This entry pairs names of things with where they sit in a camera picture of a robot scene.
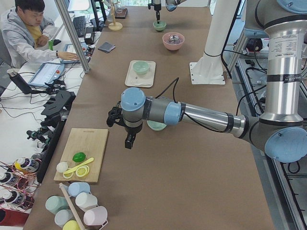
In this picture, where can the white rabbit tray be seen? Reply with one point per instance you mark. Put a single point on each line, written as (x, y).
(134, 79)

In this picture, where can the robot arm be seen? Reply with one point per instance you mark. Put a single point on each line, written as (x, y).
(171, 5)
(278, 131)

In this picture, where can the bamboo cutting board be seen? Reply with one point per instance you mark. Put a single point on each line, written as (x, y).
(84, 144)

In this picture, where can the grey cup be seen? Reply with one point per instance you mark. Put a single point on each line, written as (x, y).
(62, 217)

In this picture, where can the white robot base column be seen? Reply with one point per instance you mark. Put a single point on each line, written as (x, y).
(209, 68)

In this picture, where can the lemon slice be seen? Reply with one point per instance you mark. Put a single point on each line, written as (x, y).
(82, 171)
(68, 175)

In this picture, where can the white cup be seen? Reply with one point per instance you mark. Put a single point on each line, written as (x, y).
(86, 201)

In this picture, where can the pink cup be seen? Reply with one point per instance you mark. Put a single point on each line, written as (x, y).
(96, 216)

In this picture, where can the yellow bottle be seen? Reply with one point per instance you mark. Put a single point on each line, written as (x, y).
(27, 164)

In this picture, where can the green cup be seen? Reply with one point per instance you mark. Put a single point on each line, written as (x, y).
(54, 204)

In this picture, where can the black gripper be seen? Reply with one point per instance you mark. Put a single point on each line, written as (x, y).
(157, 7)
(131, 131)

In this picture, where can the green bowl on tray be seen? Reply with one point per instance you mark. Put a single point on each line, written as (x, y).
(141, 67)

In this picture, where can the green lime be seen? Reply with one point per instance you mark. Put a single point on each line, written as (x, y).
(79, 157)

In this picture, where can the green bowl from end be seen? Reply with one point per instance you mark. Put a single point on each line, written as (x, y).
(159, 25)

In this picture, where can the aluminium frame post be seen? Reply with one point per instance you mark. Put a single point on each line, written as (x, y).
(61, 6)

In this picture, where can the grey cloth pouch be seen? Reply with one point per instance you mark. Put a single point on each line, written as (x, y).
(106, 47)

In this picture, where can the yellow plastic knife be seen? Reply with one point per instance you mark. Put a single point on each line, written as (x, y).
(81, 164)

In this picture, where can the black camera mount wrist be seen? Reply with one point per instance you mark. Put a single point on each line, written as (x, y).
(115, 116)

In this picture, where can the black keyboard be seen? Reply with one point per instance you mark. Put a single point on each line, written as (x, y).
(79, 25)

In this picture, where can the white garlic bun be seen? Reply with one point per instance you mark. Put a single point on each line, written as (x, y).
(62, 167)

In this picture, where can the seated person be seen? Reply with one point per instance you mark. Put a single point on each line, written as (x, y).
(25, 30)

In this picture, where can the yellow cup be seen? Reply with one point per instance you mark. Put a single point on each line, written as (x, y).
(71, 225)

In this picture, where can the pink bowl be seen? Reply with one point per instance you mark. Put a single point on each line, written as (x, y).
(172, 47)

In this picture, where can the teach pendant tablet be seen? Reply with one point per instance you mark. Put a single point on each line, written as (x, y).
(46, 74)
(70, 48)

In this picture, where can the blue cup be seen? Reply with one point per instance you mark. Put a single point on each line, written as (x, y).
(76, 188)

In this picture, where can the wooden mug tree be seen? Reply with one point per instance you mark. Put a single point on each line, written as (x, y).
(114, 25)

